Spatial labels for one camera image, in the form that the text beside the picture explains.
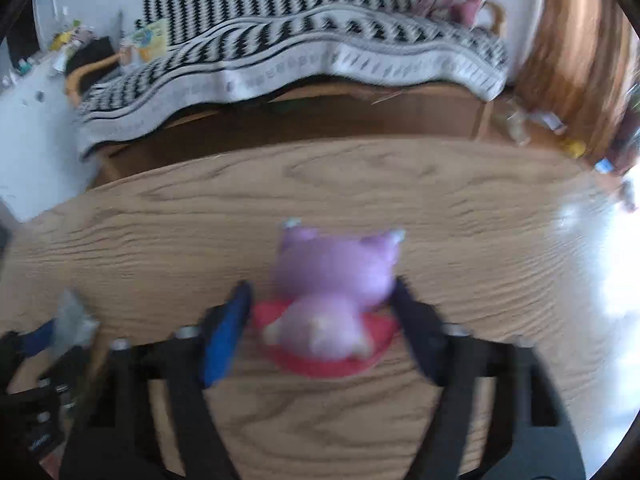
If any colourful picture book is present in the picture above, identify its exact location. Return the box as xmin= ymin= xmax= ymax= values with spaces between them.
xmin=120 ymin=19 xmax=171 ymax=68

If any white cabinet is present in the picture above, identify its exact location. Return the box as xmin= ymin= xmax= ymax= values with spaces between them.
xmin=0 ymin=55 xmax=108 ymax=226

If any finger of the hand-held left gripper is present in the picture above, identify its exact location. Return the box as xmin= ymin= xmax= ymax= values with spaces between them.
xmin=40 ymin=345 xmax=96 ymax=411
xmin=0 ymin=321 xmax=58 ymax=386

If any pink red packet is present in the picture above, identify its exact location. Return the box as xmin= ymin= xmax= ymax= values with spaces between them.
xmin=250 ymin=217 xmax=407 ymax=378

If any wooden frame sofa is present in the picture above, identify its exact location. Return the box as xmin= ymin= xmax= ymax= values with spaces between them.
xmin=65 ymin=0 xmax=508 ymax=181

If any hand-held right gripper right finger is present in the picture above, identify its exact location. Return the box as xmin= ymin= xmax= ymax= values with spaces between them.
xmin=390 ymin=275 xmax=587 ymax=480

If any black white striped sofa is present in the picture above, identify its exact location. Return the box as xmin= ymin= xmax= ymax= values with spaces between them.
xmin=75 ymin=0 xmax=511 ymax=158

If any pink cartoon pillow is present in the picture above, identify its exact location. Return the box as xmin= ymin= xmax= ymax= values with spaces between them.
xmin=412 ymin=0 xmax=496 ymax=28

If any silver foil wrapper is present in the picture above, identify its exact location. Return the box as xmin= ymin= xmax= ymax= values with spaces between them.
xmin=52 ymin=290 xmax=101 ymax=356

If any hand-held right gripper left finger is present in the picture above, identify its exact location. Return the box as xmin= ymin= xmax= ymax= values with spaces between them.
xmin=60 ymin=280 xmax=253 ymax=480

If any pile of small toys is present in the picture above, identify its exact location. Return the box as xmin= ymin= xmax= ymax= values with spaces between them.
xmin=10 ymin=7 xmax=96 ymax=81

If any floor clutter pile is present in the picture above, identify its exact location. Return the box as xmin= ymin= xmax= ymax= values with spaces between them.
xmin=492 ymin=97 xmax=640 ymax=211

